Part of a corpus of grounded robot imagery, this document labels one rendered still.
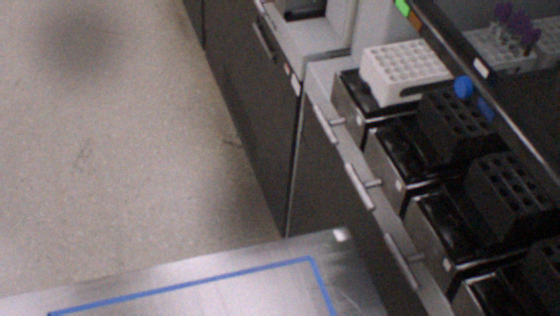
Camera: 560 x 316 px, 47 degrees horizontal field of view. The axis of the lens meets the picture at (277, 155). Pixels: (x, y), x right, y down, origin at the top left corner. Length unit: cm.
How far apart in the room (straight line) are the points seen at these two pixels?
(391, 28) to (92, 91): 142
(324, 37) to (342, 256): 62
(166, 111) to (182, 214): 46
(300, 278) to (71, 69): 177
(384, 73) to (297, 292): 43
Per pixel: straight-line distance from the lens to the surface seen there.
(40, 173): 215
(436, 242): 96
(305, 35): 139
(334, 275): 87
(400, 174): 103
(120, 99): 235
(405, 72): 112
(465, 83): 92
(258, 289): 85
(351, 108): 114
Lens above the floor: 154
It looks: 46 degrees down
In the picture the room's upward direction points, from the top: 5 degrees clockwise
